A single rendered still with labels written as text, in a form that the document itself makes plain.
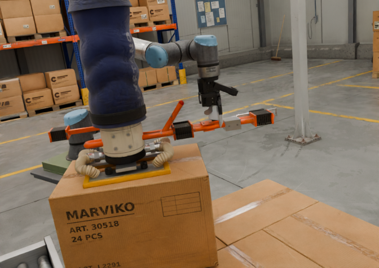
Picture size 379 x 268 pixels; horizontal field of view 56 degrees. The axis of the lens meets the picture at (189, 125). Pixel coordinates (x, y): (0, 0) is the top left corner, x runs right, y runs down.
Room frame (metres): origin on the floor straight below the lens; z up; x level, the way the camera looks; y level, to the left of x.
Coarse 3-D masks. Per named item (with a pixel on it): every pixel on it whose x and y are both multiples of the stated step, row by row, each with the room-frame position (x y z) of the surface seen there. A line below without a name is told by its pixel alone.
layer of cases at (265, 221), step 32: (256, 192) 1.86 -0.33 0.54; (288, 192) 1.81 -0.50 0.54; (224, 224) 1.57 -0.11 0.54; (256, 224) 1.54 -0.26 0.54; (288, 224) 1.50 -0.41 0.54; (320, 224) 1.47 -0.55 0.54; (352, 224) 1.44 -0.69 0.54; (224, 256) 1.32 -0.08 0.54; (256, 256) 1.29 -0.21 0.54; (288, 256) 1.27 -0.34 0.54; (320, 256) 1.24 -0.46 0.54; (352, 256) 1.22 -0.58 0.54
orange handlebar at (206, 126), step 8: (248, 120) 1.47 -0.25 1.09; (80, 128) 1.66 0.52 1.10; (88, 128) 1.65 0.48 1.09; (96, 128) 1.66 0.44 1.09; (200, 128) 1.44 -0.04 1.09; (208, 128) 1.44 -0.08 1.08; (216, 128) 1.45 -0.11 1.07; (144, 136) 1.41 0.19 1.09; (152, 136) 1.41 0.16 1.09; (160, 136) 1.42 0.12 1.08; (88, 144) 1.38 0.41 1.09; (96, 144) 1.38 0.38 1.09
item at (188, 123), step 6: (174, 126) 1.46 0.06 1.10; (180, 126) 1.45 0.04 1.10; (186, 126) 1.41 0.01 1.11; (192, 126) 1.42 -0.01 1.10; (174, 132) 1.41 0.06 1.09; (180, 132) 1.42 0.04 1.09; (186, 132) 1.42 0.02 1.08; (192, 132) 1.42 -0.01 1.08; (174, 138) 1.41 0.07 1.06; (180, 138) 1.41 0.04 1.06
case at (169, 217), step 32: (192, 160) 1.42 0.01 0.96; (64, 192) 1.25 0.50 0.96; (96, 192) 1.22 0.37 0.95; (128, 192) 1.23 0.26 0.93; (160, 192) 1.24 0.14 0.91; (192, 192) 1.24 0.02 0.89; (64, 224) 1.22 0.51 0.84; (96, 224) 1.22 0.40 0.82; (128, 224) 1.23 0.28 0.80; (160, 224) 1.24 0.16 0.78; (192, 224) 1.24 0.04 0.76; (64, 256) 1.21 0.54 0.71; (96, 256) 1.22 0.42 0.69; (128, 256) 1.23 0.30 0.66; (160, 256) 1.24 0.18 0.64; (192, 256) 1.24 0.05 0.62
